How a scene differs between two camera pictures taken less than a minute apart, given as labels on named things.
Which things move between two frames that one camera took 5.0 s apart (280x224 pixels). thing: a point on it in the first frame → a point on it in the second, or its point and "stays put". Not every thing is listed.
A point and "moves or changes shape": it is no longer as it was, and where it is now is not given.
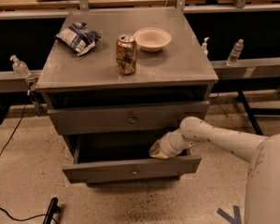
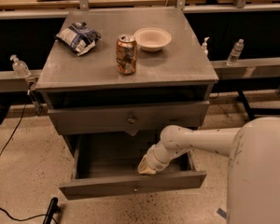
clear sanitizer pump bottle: x=20 y=67 stays put
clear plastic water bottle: x=235 y=53 stays put
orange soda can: x=126 y=54 stays put
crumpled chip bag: x=79 y=37 stays put
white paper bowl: x=152 y=39 stays put
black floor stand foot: x=52 y=209 stays put
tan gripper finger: x=155 y=148 → x=143 y=164
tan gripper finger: x=160 y=155 → x=147 y=170
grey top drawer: x=129 y=118 stays put
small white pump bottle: x=204 y=47 stays put
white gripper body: x=167 y=146 → x=151 y=161
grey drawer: x=124 y=158 moves or changes shape
